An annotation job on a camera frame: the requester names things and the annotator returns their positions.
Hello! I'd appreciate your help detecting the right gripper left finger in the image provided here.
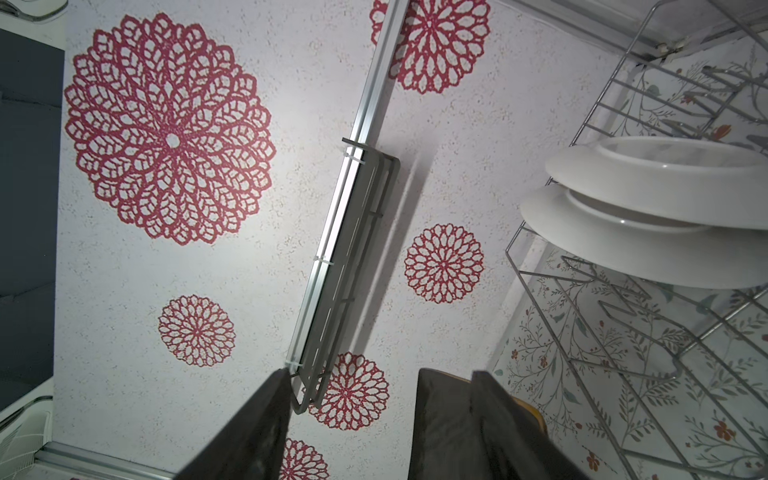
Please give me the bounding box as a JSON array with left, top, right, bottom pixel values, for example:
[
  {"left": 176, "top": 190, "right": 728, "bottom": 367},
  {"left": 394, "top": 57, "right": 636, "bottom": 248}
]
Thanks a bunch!
[{"left": 175, "top": 368, "right": 293, "bottom": 480}]

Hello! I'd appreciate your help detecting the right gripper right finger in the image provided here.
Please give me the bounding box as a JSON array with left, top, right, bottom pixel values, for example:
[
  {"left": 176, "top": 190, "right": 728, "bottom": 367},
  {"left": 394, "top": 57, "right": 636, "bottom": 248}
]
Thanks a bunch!
[{"left": 470, "top": 371, "right": 587, "bottom": 479}]

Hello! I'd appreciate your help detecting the black square plate yellow rim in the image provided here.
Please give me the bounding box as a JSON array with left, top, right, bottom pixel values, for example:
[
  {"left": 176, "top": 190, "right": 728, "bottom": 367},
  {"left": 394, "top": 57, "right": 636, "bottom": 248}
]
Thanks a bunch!
[{"left": 407, "top": 368, "right": 541, "bottom": 479}]

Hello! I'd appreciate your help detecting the round plate red rim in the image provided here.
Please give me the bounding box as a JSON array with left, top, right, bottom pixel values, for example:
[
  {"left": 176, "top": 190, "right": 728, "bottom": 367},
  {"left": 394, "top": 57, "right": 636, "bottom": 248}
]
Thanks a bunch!
[{"left": 545, "top": 136, "right": 767, "bottom": 230}]

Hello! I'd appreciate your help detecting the white round plate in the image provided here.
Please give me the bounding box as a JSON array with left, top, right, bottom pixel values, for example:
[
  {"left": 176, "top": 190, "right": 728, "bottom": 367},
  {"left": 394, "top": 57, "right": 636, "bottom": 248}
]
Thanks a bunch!
[{"left": 520, "top": 184, "right": 767, "bottom": 289}]

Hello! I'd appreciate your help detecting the grey wall shelf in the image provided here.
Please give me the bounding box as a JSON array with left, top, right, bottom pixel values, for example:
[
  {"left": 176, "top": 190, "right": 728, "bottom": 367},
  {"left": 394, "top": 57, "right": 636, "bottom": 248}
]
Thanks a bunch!
[{"left": 285, "top": 138, "right": 400, "bottom": 414}]

